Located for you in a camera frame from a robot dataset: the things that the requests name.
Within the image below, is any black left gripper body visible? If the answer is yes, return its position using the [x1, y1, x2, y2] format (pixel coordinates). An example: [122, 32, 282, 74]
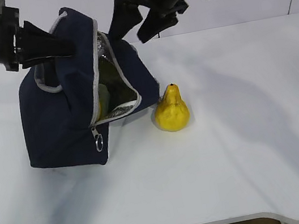
[0, 6, 20, 72]

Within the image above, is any yellow banana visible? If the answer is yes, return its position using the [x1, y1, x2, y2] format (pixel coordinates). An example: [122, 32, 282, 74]
[96, 103, 102, 121]

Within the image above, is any green lidded glass container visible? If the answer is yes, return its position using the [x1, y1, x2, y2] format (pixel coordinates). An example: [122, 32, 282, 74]
[98, 83, 113, 117]

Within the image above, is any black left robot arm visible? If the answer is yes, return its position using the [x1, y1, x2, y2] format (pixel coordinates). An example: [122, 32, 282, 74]
[0, 0, 75, 72]

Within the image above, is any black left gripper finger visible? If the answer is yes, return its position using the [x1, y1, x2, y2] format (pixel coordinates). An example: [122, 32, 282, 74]
[18, 42, 76, 69]
[19, 21, 74, 57]

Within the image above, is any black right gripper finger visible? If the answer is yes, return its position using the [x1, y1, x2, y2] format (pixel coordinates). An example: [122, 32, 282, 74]
[108, 2, 143, 40]
[137, 10, 178, 43]

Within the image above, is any yellow pear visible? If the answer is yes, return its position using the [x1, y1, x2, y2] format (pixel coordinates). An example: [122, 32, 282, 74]
[154, 83, 191, 132]

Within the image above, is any navy blue lunch bag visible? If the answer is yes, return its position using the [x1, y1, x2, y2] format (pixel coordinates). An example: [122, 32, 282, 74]
[19, 7, 160, 168]

